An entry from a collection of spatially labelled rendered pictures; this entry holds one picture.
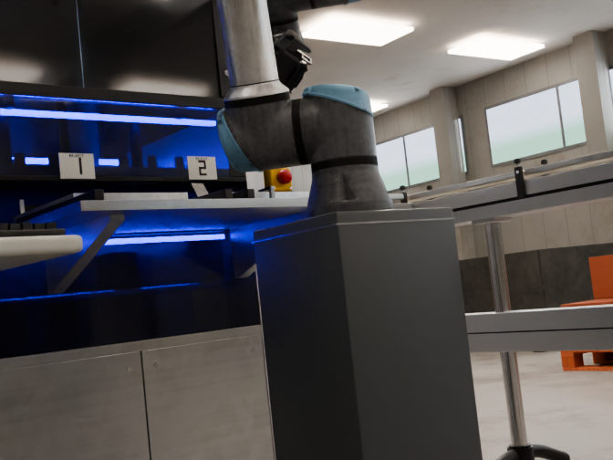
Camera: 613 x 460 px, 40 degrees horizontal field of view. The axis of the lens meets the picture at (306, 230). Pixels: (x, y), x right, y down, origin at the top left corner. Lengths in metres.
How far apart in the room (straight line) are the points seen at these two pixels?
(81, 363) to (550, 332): 1.33
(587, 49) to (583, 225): 2.36
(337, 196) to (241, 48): 0.30
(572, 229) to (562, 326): 9.62
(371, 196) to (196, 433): 0.94
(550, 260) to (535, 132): 5.62
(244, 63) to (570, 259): 5.92
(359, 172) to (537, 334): 1.29
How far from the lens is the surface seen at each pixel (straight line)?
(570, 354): 5.67
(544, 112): 12.41
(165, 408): 2.06
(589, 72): 11.66
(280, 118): 1.42
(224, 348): 2.15
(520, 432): 2.69
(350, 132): 1.40
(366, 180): 1.39
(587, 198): 2.41
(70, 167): 2.00
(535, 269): 7.00
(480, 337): 2.69
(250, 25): 1.43
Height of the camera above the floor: 0.67
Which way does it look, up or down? 4 degrees up
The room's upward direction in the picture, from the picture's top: 6 degrees counter-clockwise
